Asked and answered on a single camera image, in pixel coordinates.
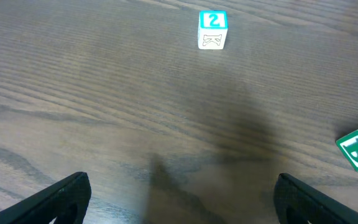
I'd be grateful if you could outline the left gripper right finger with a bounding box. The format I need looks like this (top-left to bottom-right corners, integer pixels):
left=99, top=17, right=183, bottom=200
left=273, top=173, right=358, bottom=224

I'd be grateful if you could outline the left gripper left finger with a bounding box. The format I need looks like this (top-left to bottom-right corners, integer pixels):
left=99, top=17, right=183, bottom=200
left=0, top=172, right=91, bottom=224

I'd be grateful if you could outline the blue number 2 block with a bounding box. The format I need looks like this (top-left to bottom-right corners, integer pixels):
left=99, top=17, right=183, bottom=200
left=198, top=11, right=228, bottom=50

